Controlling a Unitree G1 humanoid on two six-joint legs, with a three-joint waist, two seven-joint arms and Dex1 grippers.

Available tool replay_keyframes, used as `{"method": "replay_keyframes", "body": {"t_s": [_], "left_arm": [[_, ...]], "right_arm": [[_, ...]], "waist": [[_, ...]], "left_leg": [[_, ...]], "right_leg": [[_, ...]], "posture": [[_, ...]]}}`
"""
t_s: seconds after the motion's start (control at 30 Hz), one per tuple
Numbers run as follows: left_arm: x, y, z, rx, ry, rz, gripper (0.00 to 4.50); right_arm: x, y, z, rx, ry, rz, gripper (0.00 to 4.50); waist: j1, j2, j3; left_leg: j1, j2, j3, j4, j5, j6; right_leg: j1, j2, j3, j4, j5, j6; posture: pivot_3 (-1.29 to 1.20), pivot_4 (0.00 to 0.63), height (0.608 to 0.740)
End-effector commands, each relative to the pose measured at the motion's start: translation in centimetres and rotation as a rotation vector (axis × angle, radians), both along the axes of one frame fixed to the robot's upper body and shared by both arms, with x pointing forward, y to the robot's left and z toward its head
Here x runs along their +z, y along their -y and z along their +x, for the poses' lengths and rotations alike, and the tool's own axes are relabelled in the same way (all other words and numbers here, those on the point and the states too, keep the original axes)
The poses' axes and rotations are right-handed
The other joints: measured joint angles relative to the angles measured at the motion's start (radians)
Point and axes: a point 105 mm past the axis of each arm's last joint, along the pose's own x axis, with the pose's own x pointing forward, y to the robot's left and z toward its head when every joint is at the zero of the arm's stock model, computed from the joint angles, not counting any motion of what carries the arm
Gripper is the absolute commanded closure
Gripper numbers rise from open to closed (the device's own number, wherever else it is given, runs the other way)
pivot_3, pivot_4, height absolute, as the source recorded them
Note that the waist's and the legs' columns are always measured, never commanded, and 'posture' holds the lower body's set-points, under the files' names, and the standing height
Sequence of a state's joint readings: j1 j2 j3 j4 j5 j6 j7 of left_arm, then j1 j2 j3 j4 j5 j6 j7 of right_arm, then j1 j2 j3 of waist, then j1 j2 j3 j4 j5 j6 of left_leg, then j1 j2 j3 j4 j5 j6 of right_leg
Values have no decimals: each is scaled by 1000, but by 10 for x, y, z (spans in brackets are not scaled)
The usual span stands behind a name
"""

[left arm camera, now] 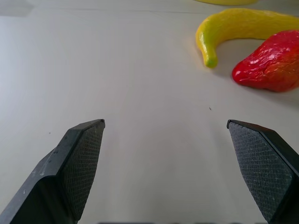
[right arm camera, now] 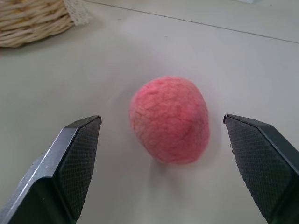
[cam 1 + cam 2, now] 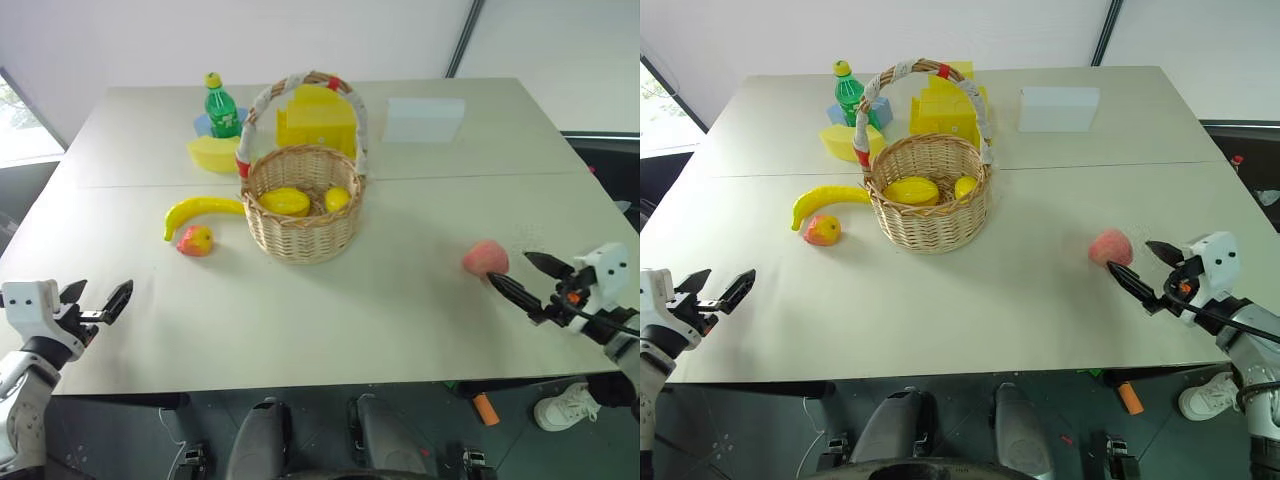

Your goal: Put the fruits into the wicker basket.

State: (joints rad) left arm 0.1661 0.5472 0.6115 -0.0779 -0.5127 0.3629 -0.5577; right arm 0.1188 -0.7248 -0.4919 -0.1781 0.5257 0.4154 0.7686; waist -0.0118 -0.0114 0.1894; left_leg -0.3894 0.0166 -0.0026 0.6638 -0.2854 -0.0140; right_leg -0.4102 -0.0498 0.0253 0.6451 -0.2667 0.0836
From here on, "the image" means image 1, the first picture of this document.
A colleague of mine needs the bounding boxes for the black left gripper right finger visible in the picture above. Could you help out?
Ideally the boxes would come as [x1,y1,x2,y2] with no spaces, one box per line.
[226,119,299,224]

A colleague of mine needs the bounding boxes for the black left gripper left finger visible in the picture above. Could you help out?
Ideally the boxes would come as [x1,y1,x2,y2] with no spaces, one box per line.
[0,119,106,224]

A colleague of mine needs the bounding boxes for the red toy strawberry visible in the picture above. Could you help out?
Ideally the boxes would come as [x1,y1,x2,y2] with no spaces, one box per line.
[231,29,299,93]

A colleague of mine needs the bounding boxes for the yellow object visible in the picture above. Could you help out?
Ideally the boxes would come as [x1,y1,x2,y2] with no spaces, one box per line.
[193,0,259,6]

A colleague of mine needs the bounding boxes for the yellow curved plastic banana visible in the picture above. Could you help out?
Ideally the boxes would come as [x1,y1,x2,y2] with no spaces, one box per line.
[195,7,299,69]

